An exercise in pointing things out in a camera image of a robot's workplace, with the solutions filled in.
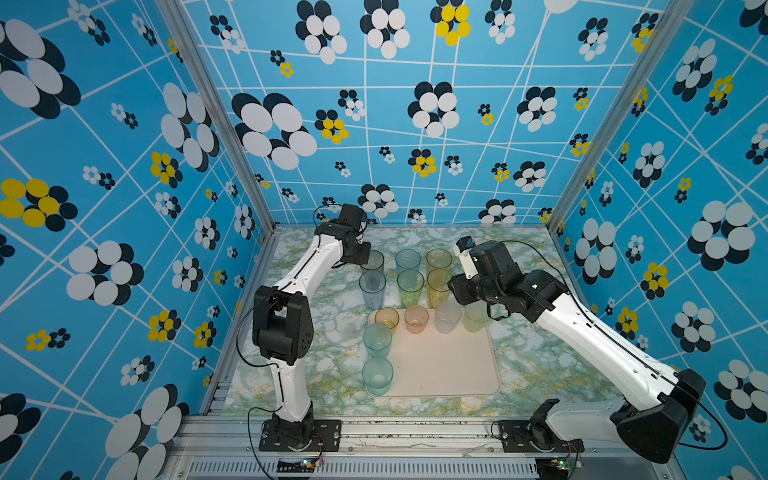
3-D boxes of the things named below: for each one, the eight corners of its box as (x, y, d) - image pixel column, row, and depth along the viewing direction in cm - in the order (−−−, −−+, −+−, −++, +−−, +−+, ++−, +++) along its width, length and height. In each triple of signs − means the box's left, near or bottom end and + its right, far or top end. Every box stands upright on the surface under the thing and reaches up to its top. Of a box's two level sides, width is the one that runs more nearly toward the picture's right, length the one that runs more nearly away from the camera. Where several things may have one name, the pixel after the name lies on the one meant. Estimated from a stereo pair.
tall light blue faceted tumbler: (361, 312, 97) (357, 291, 88) (362, 291, 102) (359, 270, 92) (386, 312, 97) (384, 291, 87) (386, 291, 102) (385, 270, 92)
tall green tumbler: (397, 311, 97) (398, 289, 87) (397, 289, 102) (397, 266, 92) (422, 310, 97) (425, 289, 87) (420, 289, 102) (423, 266, 92)
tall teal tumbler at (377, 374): (364, 396, 81) (361, 386, 74) (365, 369, 86) (363, 357, 79) (393, 396, 81) (393, 386, 74) (393, 369, 86) (393, 357, 79)
